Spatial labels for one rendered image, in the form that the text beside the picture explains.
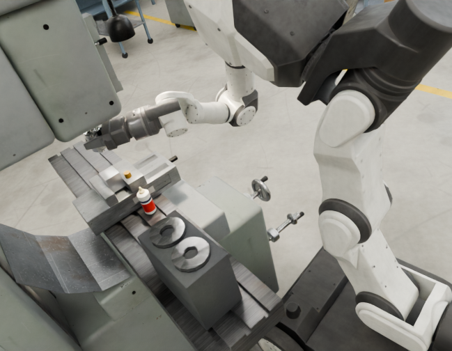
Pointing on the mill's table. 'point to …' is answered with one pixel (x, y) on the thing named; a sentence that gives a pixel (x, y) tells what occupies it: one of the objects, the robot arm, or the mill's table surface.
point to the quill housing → (58, 65)
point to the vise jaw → (137, 180)
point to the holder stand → (192, 267)
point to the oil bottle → (146, 201)
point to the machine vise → (91, 210)
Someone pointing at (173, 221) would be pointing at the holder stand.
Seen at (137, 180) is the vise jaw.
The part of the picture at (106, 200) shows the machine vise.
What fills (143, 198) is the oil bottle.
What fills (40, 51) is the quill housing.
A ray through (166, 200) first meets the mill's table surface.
